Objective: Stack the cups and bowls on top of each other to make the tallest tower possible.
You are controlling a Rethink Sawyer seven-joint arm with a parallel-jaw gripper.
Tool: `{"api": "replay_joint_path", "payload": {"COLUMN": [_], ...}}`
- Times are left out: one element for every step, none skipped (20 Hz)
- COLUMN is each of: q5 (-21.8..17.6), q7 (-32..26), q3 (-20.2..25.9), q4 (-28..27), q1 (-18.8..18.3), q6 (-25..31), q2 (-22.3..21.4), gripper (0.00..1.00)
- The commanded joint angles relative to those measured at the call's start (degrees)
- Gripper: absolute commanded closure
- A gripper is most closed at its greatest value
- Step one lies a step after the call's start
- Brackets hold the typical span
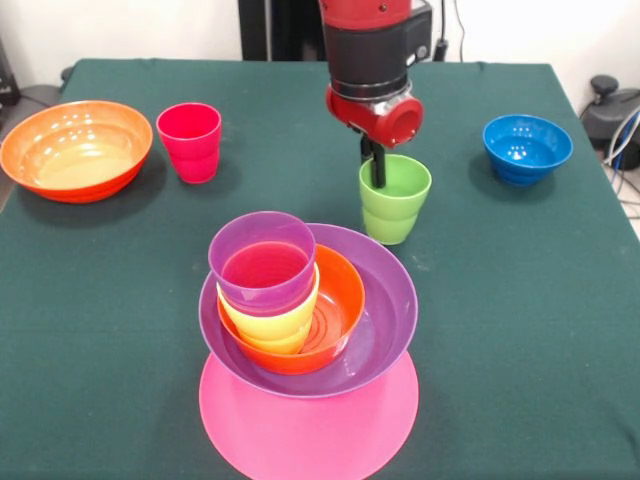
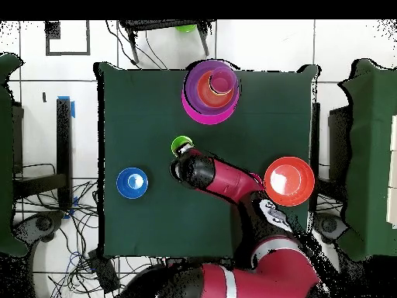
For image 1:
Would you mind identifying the dark green tablecloth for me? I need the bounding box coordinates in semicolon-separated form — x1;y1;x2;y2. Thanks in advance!
0;58;640;480

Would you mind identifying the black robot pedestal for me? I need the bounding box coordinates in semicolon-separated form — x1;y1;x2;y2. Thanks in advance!
238;0;329;62

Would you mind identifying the blue bowl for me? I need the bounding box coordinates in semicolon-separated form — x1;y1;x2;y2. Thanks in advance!
482;114;574;188

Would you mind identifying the black wall plug cable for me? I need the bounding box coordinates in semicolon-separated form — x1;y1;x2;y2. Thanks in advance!
432;0;467;62

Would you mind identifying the small orange bowl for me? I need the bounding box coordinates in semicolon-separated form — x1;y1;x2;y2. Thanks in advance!
216;243;367;376

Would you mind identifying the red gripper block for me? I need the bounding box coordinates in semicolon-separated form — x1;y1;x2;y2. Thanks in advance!
325;83;425;190

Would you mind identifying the pink bowl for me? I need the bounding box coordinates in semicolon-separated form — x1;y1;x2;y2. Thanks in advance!
198;347;420;480

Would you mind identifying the purple cup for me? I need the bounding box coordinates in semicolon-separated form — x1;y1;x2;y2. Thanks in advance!
207;210;318;317

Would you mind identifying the red cup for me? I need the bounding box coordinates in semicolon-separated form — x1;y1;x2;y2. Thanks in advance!
156;102;223;185

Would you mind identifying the green cup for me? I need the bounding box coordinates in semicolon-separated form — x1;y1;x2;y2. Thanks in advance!
357;153;433;246

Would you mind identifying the cable bundle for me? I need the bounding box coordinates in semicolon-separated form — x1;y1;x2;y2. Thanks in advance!
602;107;640;219

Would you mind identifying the yellow cup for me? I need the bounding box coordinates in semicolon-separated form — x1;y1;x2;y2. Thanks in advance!
216;263;321;356

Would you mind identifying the large orange bowl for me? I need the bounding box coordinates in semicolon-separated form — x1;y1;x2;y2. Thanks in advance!
0;99;154;204

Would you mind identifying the purple bowl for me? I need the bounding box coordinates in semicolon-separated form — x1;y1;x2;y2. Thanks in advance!
198;222;420;400

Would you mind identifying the black pedestal foot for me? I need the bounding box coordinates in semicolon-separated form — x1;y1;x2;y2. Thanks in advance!
19;67;76;106
579;74;640;147

